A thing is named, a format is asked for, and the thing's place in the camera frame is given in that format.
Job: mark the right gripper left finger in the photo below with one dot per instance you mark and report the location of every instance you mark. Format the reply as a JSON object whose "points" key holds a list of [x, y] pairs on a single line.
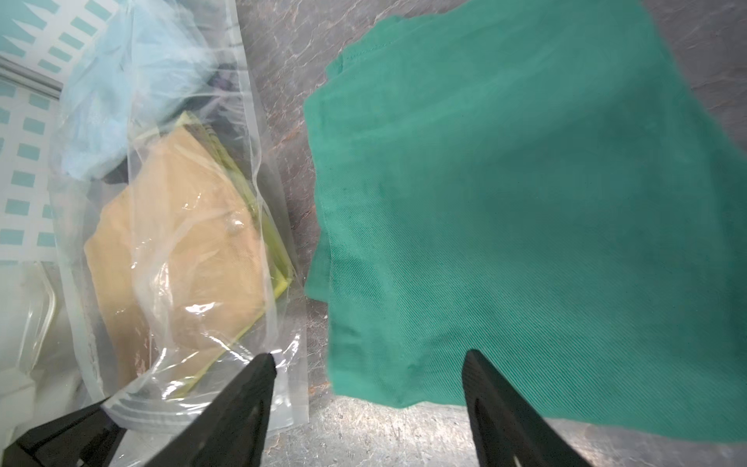
{"points": [[232, 430]]}

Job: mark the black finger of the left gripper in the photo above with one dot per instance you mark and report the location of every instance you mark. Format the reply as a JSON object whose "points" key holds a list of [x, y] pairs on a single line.
{"points": [[87, 437]]}

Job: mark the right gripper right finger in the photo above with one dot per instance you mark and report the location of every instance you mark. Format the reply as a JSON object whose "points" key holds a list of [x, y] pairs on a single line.
{"points": [[506, 430]]}

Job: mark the clear plastic vacuum bag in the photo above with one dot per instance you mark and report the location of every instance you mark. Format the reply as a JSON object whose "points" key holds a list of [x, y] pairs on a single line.
{"points": [[152, 403]]}

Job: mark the green trousers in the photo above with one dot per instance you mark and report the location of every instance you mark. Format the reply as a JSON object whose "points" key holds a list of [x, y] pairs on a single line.
{"points": [[536, 181]]}

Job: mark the translucent plastic storage box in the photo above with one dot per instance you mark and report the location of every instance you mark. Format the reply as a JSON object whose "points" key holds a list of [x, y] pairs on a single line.
{"points": [[40, 376]]}

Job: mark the yellow green folded garment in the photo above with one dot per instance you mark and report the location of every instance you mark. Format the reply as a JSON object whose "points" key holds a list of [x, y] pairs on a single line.
{"points": [[280, 267]]}

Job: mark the tan folded garment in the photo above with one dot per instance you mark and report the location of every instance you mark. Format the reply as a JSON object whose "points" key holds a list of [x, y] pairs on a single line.
{"points": [[177, 267]]}

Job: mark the light blue folded garment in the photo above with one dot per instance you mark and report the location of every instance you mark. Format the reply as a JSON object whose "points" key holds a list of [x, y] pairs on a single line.
{"points": [[136, 74]]}

